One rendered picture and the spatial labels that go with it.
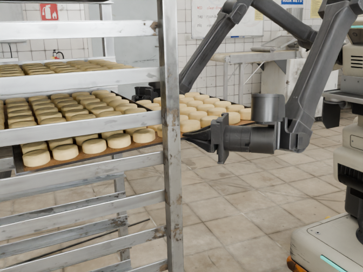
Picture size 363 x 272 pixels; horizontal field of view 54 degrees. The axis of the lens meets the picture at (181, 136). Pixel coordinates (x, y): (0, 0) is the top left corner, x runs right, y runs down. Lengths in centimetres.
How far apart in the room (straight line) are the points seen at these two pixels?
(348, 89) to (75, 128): 111
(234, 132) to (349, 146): 91
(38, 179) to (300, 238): 140
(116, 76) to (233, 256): 160
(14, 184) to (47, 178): 6
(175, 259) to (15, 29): 58
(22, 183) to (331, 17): 76
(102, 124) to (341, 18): 59
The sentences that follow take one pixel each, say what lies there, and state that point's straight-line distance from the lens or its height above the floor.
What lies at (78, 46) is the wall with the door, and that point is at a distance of 468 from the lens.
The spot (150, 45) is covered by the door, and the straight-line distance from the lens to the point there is 489.
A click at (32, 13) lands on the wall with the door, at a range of 466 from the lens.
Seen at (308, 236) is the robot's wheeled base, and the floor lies 28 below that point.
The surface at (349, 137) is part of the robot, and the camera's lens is 160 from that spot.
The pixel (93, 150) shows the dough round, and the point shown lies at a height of 99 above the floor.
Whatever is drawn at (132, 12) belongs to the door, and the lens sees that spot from 483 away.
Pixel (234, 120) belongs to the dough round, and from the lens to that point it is 89.
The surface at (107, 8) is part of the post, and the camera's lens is 115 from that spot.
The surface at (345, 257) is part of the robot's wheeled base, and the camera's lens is 176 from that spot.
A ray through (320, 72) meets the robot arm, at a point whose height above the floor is 113.
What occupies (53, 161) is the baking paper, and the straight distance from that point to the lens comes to 76.
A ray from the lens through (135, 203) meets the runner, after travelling 80.
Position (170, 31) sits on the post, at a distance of 72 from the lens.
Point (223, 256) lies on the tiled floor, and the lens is 215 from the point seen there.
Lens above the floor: 122
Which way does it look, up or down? 16 degrees down
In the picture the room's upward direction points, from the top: 2 degrees counter-clockwise
